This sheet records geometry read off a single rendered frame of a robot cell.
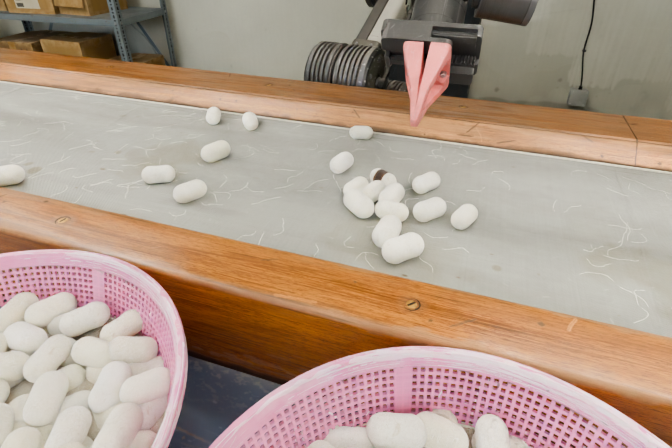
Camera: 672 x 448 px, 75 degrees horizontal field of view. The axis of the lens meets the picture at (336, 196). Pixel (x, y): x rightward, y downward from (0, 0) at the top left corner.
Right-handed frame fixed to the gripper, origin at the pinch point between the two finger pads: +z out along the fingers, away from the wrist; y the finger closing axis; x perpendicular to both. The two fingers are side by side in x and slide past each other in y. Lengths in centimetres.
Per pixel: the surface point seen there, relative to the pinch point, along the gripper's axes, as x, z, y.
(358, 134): 10.7, -2.4, -8.2
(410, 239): -3.9, 13.6, 2.4
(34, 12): 115, -99, -233
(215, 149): 2.9, 6.0, -22.4
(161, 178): -0.7, 11.7, -25.0
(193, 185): -2.2, 12.2, -20.0
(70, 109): 10, 1, -53
